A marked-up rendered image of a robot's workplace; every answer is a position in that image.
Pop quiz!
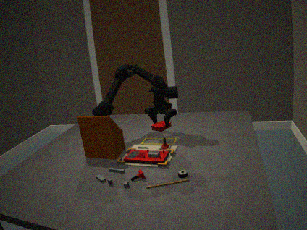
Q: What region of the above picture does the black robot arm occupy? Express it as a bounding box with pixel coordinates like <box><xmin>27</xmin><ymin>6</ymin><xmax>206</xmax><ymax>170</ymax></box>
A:
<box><xmin>92</xmin><ymin>64</ymin><xmax>178</xmax><ymax>116</ymax></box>

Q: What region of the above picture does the black toy wheel with grey hub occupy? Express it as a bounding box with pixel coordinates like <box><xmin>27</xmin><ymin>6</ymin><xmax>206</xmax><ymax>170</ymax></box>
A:
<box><xmin>178</xmin><ymin>170</ymin><xmax>188</xmax><ymax>178</ymax></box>

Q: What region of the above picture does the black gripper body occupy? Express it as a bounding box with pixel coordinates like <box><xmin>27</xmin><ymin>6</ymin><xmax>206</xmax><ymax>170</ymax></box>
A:
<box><xmin>144</xmin><ymin>99</ymin><xmax>177</xmax><ymax>117</ymax></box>

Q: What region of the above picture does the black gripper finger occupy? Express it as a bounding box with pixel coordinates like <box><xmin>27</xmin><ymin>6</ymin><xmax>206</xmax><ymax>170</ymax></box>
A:
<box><xmin>148</xmin><ymin>113</ymin><xmax>158</xmax><ymax>124</ymax></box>
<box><xmin>164</xmin><ymin>116</ymin><xmax>171</xmax><ymax>127</ymax></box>

